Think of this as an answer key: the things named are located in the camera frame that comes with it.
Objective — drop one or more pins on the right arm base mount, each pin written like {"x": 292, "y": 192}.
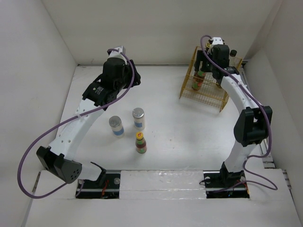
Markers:
{"x": 218, "y": 186}

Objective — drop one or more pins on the red label clear bottle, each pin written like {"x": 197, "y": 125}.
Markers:
{"x": 233, "y": 55}

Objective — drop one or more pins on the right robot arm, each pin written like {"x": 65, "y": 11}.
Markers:
{"x": 253, "y": 123}

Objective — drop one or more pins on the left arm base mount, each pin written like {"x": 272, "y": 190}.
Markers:
{"x": 107, "y": 186}

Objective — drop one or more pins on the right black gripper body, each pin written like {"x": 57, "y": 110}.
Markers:
{"x": 208, "y": 65}

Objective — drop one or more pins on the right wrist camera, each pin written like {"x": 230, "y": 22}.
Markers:
{"x": 217, "y": 41}

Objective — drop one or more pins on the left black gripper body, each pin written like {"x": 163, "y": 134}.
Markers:
{"x": 135, "y": 81}

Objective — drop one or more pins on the blue label shaker jar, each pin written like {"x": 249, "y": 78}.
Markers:
{"x": 139, "y": 118}

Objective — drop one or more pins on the dark liquid square bottle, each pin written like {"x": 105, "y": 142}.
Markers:
{"x": 208, "y": 45}

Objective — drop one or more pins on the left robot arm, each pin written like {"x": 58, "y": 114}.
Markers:
{"x": 58, "y": 157}

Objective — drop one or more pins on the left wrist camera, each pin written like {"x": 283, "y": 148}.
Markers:
{"x": 116, "y": 52}

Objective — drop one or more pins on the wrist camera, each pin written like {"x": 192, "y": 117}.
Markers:
{"x": 217, "y": 41}
{"x": 116, "y": 52}

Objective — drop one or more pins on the yellow cap sauce bottle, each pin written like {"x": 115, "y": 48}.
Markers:
{"x": 140, "y": 143}
{"x": 198, "y": 79}

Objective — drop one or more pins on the yellow wire rack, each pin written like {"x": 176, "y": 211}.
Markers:
{"x": 209, "y": 93}

